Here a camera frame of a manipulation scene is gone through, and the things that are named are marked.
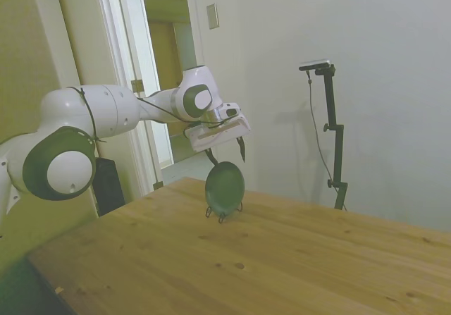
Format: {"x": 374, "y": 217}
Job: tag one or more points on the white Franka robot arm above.
{"x": 105, "y": 110}

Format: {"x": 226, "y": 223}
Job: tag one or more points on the black tower box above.
{"x": 105, "y": 188}

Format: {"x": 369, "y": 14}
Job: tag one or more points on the grey exterior camera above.
{"x": 315, "y": 64}

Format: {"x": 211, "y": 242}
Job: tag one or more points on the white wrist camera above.
{"x": 230, "y": 111}

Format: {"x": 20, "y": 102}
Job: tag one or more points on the white open door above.
{"x": 81, "y": 29}

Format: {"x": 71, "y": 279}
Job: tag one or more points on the small tan scrap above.
{"x": 59, "y": 289}

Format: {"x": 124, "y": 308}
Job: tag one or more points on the green round plate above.
{"x": 225, "y": 188}

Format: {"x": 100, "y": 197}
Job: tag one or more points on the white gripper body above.
{"x": 218, "y": 135}

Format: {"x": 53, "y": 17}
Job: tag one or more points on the black camera stand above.
{"x": 338, "y": 153}

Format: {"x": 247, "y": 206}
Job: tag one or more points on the white door frame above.
{"x": 130, "y": 12}

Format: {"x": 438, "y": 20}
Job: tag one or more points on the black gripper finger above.
{"x": 242, "y": 147}
{"x": 212, "y": 155}

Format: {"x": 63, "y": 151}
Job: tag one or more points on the beige light switch plate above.
{"x": 212, "y": 16}

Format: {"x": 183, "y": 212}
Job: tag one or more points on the brass door hinge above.
{"x": 137, "y": 86}
{"x": 158, "y": 185}

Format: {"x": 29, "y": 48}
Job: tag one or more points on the brown wooden door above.
{"x": 165, "y": 65}

